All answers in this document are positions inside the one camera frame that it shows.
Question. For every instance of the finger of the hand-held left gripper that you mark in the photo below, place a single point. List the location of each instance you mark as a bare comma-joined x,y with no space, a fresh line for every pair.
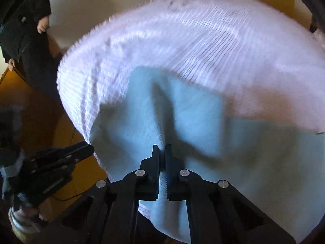
76,151

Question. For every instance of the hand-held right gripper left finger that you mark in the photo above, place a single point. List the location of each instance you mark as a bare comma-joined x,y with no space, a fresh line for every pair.
155,163

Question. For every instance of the pink striped blanket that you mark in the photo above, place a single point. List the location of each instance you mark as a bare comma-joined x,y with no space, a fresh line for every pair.
190,30

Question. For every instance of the person's left hand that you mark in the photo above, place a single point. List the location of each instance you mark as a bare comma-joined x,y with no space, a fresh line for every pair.
25,218

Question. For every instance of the light blue towel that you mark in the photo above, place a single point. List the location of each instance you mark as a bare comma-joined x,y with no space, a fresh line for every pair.
203,122

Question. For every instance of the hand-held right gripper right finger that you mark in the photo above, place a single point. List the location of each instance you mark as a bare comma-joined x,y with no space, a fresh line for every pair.
169,163

